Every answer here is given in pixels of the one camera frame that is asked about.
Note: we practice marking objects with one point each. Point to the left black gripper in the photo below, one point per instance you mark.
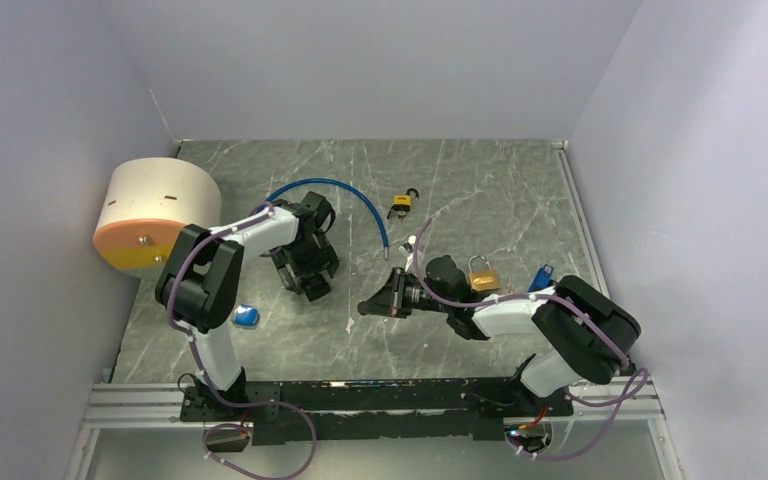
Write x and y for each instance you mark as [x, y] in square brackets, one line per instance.
[324, 259]

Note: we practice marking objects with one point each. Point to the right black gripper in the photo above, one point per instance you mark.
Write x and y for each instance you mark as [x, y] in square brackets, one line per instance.
[391, 303]

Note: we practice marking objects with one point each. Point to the yellow black padlock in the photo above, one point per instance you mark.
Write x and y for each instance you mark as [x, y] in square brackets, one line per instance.
[402, 204]

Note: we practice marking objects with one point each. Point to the brass padlock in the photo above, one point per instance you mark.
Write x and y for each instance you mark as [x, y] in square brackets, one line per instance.
[483, 278]

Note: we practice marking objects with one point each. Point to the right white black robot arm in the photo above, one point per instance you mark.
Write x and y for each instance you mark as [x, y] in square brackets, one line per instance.
[590, 335]

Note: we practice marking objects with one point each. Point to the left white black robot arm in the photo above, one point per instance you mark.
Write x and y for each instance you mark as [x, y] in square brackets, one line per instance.
[199, 283]

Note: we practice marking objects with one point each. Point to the blue white round object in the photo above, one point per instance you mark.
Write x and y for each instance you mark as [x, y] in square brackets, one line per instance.
[246, 317]

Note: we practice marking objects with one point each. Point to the beige yellow cylinder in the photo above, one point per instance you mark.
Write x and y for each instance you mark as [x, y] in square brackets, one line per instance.
[148, 202]

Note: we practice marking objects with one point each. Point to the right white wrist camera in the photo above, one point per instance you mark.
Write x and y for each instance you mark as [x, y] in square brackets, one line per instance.
[408, 249]

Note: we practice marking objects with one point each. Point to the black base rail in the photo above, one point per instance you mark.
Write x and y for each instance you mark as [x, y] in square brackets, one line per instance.
[292, 411]

